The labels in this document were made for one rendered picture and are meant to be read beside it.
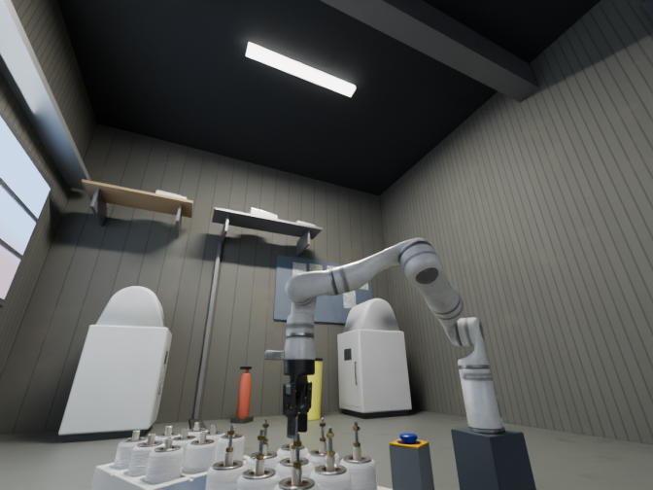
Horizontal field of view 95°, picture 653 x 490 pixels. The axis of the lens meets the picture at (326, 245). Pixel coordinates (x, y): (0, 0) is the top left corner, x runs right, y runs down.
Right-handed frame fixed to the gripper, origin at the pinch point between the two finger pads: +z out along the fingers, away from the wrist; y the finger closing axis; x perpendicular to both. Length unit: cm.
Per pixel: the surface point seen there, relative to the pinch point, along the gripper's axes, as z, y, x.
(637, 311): -49, 192, -188
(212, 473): 10.8, 4.8, 23.0
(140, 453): 12, 21, 60
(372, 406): 24, 298, 19
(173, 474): 16, 20, 45
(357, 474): 12.2, 16.9, -10.0
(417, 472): 8.5, 6.6, -24.7
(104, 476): 19, 23, 73
